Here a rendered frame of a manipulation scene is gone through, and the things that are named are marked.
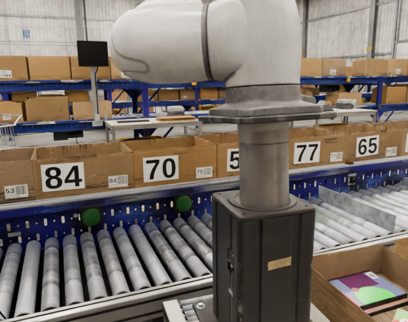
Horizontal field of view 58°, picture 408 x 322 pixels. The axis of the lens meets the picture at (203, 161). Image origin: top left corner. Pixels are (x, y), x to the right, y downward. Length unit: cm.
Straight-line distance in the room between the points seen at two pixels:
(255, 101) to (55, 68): 545
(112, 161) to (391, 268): 108
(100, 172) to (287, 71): 103
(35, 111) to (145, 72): 508
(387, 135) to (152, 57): 177
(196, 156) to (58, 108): 430
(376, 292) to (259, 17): 76
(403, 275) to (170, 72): 85
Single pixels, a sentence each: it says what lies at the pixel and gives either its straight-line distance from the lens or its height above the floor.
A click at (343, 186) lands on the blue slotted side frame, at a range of 213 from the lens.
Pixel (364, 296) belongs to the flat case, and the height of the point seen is 78.
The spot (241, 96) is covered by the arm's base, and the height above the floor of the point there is 131.
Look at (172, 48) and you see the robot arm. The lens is 74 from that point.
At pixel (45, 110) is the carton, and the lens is 582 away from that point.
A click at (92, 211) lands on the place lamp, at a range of 154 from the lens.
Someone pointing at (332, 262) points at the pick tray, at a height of 82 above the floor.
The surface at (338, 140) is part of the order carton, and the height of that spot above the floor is 101.
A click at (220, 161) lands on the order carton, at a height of 97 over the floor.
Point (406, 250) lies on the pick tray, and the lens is 127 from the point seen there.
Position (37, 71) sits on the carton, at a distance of 606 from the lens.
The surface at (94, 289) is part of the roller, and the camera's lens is 117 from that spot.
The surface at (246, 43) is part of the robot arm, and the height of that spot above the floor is 140.
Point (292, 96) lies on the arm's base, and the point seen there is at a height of 130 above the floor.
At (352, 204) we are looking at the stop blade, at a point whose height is 78.
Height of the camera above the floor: 134
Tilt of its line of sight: 12 degrees down
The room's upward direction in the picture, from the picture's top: 1 degrees counter-clockwise
